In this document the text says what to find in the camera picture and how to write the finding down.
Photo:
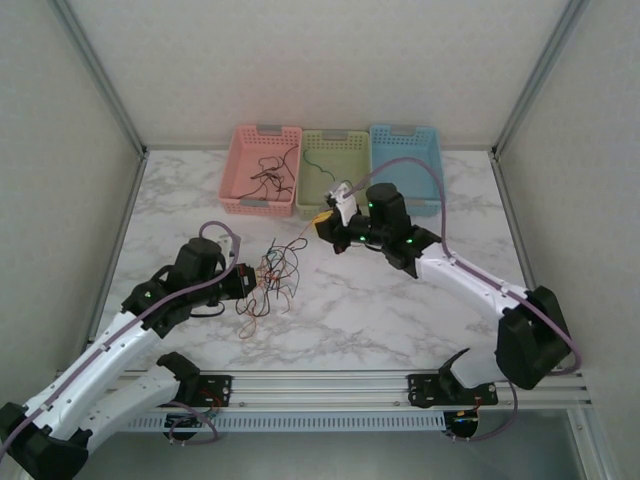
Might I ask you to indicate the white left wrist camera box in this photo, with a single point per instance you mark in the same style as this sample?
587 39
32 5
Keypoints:
229 247

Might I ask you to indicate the blue plastic basket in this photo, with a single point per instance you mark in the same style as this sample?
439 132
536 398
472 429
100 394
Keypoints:
415 145

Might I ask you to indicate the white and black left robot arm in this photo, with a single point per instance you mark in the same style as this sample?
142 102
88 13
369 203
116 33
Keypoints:
100 370

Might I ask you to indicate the aluminium table back rail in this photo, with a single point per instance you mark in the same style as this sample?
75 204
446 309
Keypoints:
185 147

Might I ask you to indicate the small black controller board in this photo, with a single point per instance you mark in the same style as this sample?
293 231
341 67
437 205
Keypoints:
192 422
462 416

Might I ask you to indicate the aluminium frame post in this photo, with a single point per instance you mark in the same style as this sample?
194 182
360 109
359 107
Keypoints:
100 75
550 65

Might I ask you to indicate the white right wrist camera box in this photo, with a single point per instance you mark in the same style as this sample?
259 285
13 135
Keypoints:
345 200

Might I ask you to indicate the aluminium frame leg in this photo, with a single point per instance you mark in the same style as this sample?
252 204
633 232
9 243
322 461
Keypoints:
592 445

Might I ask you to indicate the aluminium mounting rail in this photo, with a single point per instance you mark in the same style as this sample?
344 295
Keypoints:
320 387

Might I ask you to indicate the pink plastic basket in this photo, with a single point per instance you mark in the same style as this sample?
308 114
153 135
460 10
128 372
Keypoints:
240 165

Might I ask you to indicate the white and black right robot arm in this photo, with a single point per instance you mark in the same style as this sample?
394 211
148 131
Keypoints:
465 280

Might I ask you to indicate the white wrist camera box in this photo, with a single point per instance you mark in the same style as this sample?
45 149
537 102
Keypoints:
229 247
345 200

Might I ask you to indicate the green plastic basket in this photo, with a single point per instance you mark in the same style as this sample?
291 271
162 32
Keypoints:
350 160

